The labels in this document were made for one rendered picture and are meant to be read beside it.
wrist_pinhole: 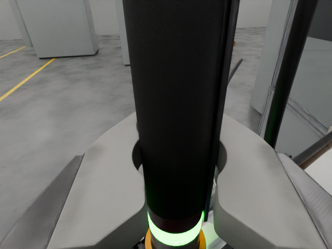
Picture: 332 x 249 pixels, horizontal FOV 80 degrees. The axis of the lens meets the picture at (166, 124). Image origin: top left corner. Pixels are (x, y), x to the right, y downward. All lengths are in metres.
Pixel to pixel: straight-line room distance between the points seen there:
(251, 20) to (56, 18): 10.55
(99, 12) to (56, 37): 5.18
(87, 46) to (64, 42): 0.70
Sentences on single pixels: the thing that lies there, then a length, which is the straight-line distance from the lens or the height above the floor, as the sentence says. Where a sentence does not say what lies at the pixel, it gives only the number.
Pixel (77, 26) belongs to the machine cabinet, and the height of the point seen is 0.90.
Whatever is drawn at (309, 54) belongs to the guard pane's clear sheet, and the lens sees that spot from 1.33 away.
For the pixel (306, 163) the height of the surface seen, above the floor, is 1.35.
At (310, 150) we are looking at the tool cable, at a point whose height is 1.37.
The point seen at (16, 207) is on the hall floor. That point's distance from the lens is 2.34.
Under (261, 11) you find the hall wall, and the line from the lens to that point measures 14.38.
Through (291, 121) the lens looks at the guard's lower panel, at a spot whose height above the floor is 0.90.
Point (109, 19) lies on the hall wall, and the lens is 12.37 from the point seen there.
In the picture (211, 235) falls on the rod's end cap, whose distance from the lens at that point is 0.20.
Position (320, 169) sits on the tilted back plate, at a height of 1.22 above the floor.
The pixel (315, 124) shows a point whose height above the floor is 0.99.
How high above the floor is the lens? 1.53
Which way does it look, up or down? 32 degrees down
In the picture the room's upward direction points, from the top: 2 degrees counter-clockwise
